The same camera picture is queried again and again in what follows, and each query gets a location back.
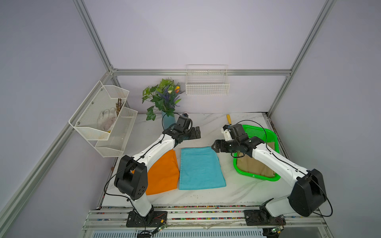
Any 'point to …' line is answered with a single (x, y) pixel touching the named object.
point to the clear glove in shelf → (106, 119)
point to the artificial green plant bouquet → (165, 95)
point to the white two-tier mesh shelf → (112, 144)
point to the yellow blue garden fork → (229, 119)
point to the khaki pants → (246, 163)
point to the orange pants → (163, 174)
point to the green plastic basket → (263, 136)
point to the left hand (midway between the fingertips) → (193, 133)
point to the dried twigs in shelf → (118, 106)
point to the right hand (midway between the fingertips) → (219, 148)
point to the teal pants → (200, 168)
